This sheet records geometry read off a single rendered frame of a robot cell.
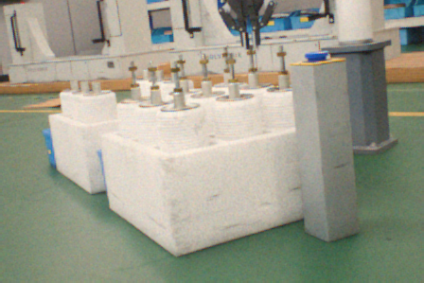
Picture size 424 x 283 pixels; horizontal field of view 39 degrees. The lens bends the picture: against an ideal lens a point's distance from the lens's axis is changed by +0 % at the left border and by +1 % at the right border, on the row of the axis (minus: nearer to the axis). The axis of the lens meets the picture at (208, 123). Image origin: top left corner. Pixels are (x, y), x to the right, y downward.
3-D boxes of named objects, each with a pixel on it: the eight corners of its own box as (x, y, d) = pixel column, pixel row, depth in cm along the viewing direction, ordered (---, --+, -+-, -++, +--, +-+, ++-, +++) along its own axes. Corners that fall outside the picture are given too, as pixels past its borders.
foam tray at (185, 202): (251, 173, 156) (243, 107, 153) (348, 205, 121) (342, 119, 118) (109, 208, 139) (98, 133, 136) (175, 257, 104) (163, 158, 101)
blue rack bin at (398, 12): (389, 18, 632) (388, -2, 628) (425, 14, 607) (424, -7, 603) (368, 22, 595) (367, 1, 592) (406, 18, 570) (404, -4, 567)
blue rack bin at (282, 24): (280, 30, 719) (278, 12, 716) (308, 27, 694) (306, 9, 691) (256, 33, 682) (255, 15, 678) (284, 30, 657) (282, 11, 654)
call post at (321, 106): (335, 223, 112) (321, 60, 107) (361, 233, 106) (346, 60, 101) (304, 233, 109) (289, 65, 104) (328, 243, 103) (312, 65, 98)
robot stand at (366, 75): (351, 141, 180) (344, 43, 176) (398, 143, 171) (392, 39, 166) (328, 152, 170) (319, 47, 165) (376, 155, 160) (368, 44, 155)
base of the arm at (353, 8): (348, 43, 172) (344, -17, 169) (379, 41, 166) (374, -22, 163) (332, 46, 165) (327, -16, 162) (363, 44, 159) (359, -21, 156)
